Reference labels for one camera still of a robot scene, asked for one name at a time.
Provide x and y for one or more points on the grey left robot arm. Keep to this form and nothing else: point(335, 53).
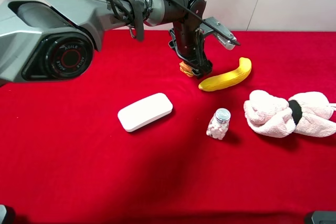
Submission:
point(55, 40)

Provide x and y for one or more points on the clear jar of pills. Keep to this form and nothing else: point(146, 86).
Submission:
point(219, 123)

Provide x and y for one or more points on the yellow toy banana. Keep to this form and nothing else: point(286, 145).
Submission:
point(227, 79)

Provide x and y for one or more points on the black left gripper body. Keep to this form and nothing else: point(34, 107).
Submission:
point(188, 43)

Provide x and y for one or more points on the pink rolled towel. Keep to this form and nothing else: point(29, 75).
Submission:
point(271, 116)

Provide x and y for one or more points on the red table cloth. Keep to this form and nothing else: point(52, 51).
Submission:
point(65, 157)

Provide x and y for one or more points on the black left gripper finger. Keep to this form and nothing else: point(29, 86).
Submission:
point(188, 70)
point(202, 72)

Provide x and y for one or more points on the white rounded box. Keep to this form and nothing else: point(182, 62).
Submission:
point(144, 111)

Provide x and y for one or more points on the black elastic band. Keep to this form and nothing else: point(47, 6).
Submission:
point(296, 111)

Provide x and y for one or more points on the toy hamburger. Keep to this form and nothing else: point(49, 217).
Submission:
point(181, 66)

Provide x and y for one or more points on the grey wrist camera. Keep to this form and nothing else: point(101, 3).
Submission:
point(212, 26)

